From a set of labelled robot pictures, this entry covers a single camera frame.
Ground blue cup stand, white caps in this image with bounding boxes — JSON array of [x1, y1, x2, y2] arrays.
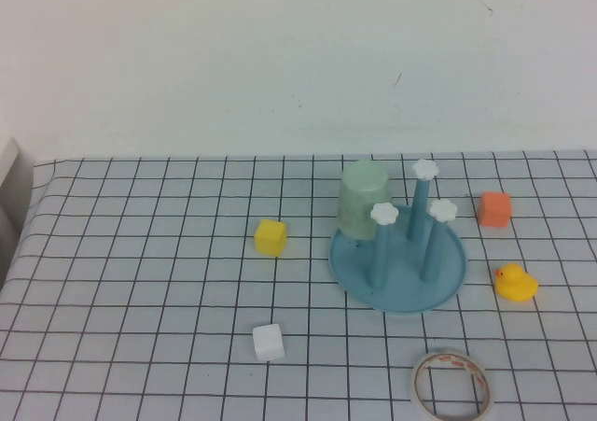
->
[[327, 158, 468, 318]]

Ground orange foam cube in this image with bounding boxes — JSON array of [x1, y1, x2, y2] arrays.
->
[[478, 191, 514, 229]]

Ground grey white panel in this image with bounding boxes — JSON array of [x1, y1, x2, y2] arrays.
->
[[0, 135, 35, 282]]

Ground yellow rubber duck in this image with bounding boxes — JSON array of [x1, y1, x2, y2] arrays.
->
[[493, 262, 540, 303]]

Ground white foam cube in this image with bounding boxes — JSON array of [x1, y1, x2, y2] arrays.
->
[[252, 323, 286, 363]]

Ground pale green plastic cup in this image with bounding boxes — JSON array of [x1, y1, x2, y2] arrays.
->
[[336, 159, 391, 243]]

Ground white adhesive tape roll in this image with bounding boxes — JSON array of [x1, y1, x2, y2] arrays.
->
[[410, 349, 496, 421]]

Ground grid-checked white tablecloth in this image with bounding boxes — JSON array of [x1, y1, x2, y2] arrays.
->
[[0, 148, 597, 421]]

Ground yellow foam cube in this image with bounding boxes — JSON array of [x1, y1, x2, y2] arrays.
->
[[254, 218, 288, 259]]

